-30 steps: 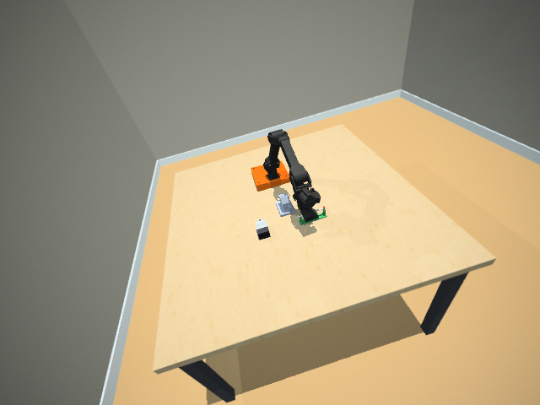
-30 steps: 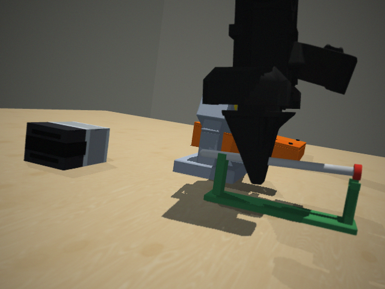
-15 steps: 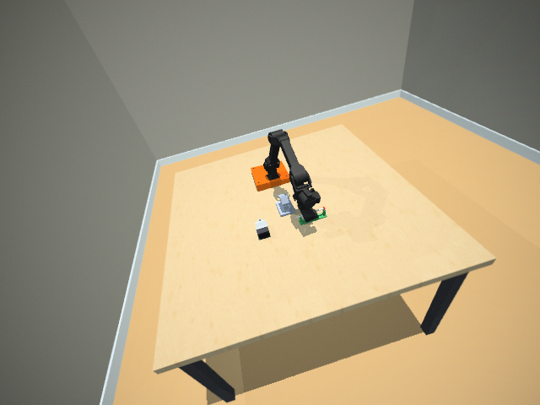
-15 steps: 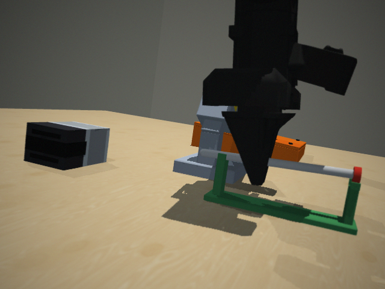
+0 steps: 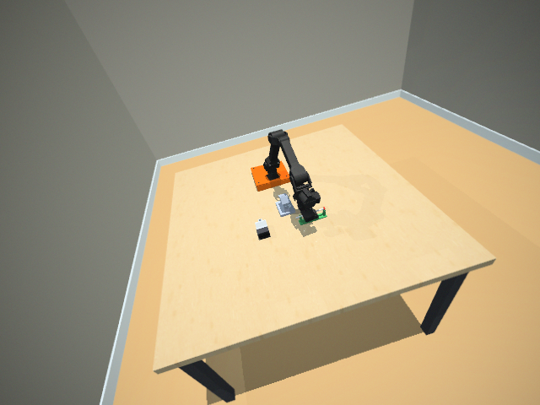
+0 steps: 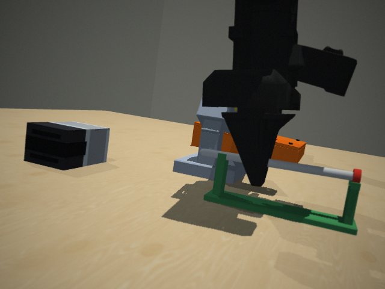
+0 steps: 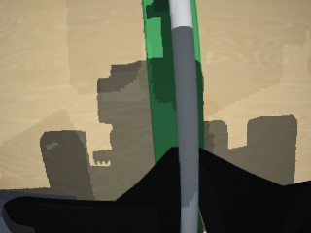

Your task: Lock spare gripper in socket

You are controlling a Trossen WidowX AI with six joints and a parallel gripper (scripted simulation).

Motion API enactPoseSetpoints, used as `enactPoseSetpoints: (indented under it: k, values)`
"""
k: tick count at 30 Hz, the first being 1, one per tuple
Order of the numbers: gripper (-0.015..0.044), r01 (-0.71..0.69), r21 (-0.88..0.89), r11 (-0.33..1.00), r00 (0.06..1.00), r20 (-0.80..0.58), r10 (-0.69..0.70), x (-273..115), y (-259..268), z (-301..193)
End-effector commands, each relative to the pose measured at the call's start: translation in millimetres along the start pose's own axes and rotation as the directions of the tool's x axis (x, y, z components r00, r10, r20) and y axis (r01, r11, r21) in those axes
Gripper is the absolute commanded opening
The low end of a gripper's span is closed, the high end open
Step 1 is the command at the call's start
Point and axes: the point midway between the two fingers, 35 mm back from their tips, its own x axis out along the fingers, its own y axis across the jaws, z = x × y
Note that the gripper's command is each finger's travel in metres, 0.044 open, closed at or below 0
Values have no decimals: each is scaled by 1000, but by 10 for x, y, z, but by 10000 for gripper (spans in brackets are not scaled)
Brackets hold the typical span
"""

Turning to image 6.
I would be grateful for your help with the grey pin with red head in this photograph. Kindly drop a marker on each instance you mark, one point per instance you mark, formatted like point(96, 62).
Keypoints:
point(354, 176)

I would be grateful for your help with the green u-shaped rack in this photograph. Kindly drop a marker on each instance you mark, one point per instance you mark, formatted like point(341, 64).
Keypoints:
point(345, 223)

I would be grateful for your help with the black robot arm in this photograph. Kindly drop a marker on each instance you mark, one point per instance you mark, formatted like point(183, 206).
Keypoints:
point(327, 68)

